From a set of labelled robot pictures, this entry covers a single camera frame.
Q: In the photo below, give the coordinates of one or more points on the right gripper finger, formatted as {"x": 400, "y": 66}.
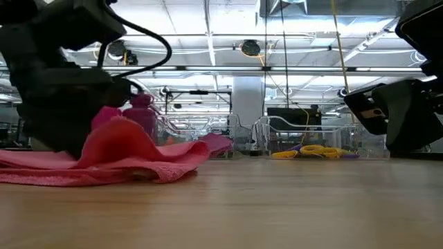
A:
{"x": 401, "y": 107}
{"x": 425, "y": 133}

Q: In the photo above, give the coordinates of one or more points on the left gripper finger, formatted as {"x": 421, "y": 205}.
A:
{"x": 59, "y": 138}

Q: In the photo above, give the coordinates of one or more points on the pink plastic sports bottle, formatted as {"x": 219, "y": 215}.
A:
{"x": 104, "y": 115}

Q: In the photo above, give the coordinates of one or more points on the pink terry towel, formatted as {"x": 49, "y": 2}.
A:
{"x": 121, "y": 152}

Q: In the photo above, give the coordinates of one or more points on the purple plastic sports bottle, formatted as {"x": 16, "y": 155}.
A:
{"x": 142, "y": 117}

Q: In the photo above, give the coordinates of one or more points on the magenta microfibre cloth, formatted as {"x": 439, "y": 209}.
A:
{"x": 218, "y": 143}

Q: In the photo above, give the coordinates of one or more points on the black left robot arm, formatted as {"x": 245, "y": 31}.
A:
{"x": 76, "y": 20}

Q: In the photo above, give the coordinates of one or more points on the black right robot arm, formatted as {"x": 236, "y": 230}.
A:
{"x": 422, "y": 31}

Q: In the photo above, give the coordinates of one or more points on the clear plastic container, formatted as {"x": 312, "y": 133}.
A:
{"x": 239, "y": 138}
{"x": 346, "y": 138}

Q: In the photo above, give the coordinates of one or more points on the black round ceiling fixture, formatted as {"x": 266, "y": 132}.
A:
{"x": 250, "y": 48}
{"x": 117, "y": 48}

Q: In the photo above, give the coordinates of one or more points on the black background monitor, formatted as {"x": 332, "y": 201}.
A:
{"x": 294, "y": 115}

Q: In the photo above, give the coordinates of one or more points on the metal overhead beam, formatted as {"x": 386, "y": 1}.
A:
{"x": 242, "y": 68}

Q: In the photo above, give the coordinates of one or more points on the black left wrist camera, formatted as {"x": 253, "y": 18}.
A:
{"x": 86, "y": 88}

